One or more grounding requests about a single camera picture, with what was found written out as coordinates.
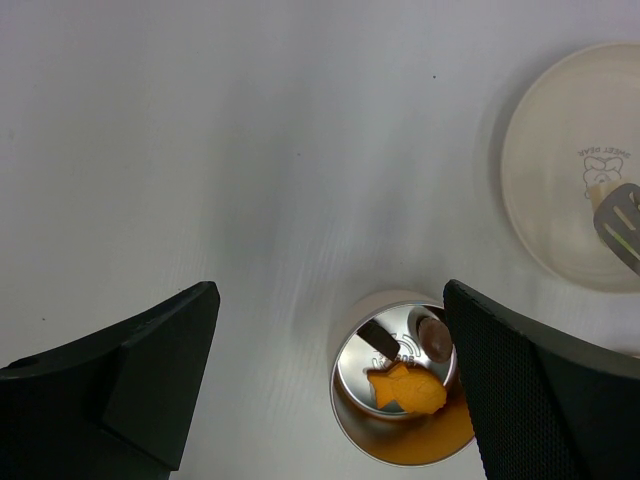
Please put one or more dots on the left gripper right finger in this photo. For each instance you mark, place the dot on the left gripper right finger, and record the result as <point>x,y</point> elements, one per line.
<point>543,404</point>

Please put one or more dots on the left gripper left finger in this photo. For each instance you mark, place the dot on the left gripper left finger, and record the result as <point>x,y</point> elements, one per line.
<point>115,404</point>

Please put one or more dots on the orange fish-shaped food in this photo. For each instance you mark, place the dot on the orange fish-shaped food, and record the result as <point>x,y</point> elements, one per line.
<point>413,389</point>

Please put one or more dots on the steel lunch box bowl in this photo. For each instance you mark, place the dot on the steel lunch box bowl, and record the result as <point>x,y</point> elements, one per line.
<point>390,434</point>

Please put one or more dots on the metal serving tongs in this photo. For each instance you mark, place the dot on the metal serving tongs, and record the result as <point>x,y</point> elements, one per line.
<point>616,221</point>

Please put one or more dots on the dark brown chocolate piece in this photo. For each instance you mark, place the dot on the dark brown chocolate piece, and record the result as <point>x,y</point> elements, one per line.
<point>379,339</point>

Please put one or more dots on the white cube food piece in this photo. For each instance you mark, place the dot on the white cube food piece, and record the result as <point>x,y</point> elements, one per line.
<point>599,191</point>

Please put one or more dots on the cream round plate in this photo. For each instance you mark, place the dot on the cream round plate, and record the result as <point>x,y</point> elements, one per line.
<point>577,125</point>

